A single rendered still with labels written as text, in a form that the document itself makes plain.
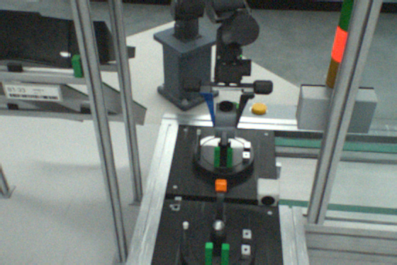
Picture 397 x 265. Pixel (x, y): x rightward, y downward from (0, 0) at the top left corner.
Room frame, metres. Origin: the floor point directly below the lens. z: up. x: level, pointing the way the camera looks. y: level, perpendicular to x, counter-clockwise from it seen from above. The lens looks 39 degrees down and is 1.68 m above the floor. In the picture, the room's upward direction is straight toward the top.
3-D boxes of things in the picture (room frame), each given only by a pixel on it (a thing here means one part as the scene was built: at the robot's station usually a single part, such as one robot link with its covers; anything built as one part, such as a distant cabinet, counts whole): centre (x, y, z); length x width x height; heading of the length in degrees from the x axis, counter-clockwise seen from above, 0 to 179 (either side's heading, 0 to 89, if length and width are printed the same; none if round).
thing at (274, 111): (1.00, -0.16, 0.93); 0.21 x 0.07 x 0.06; 85
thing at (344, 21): (0.66, -0.24, 1.38); 0.05 x 0.05 x 0.05
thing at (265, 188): (0.69, -0.15, 0.97); 0.05 x 0.05 x 0.04; 85
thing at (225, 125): (0.79, -0.06, 1.09); 0.08 x 0.04 x 0.07; 175
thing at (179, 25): (1.23, 0.03, 1.09); 0.07 x 0.07 x 0.06; 39
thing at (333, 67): (0.66, -0.24, 1.28); 0.05 x 0.05 x 0.05
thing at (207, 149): (0.79, -0.06, 0.98); 0.14 x 0.14 x 0.02
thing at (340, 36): (0.66, -0.24, 1.33); 0.05 x 0.05 x 0.05
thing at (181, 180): (0.79, -0.06, 0.96); 0.24 x 0.24 x 0.02; 85
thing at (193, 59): (1.23, 0.03, 0.96); 0.15 x 0.15 x 0.20; 39
